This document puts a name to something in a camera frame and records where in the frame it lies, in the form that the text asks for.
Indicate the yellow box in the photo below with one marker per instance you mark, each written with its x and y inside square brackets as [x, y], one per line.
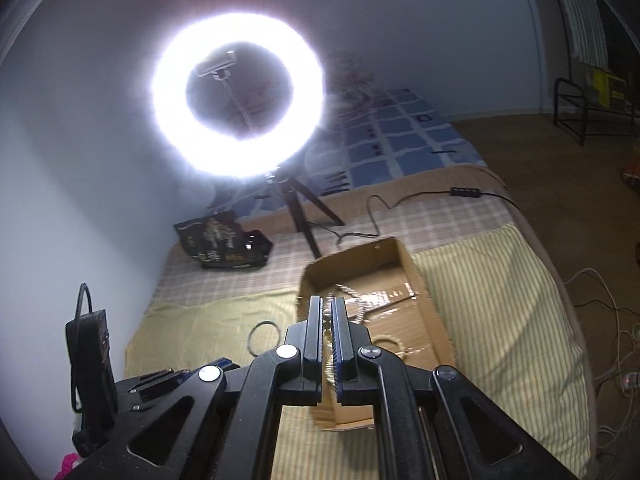
[607, 90]

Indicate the blue patterned quilt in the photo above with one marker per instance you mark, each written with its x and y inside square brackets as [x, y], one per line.
[400, 150]

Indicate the black bangle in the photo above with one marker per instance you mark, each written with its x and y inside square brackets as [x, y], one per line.
[249, 340]

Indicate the cardboard box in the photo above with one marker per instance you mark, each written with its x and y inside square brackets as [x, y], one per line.
[425, 320]

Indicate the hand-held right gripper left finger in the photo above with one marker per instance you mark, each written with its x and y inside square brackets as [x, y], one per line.
[300, 360]

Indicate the plaid bed sheet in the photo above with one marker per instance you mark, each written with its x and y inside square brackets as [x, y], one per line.
[225, 285]

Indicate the yellow striped blanket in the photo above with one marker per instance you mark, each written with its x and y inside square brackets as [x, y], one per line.
[500, 335]

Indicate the black tripod stand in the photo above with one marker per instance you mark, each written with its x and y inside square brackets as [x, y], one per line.
[291, 196]

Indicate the black shoe rack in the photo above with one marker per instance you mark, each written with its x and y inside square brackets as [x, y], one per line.
[556, 105]

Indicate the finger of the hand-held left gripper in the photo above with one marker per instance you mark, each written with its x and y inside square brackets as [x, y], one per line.
[222, 363]
[152, 381]

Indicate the pink fluffy object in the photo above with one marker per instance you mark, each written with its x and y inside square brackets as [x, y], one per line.
[67, 467]

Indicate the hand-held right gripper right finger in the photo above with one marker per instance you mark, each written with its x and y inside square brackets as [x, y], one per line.
[350, 360]

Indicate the striped towel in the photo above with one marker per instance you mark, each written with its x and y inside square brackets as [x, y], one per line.
[582, 20]

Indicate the black phone holder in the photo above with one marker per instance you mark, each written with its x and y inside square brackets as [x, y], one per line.
[216, 66]

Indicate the black snack bag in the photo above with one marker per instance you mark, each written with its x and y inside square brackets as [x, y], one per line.
[215, 240]

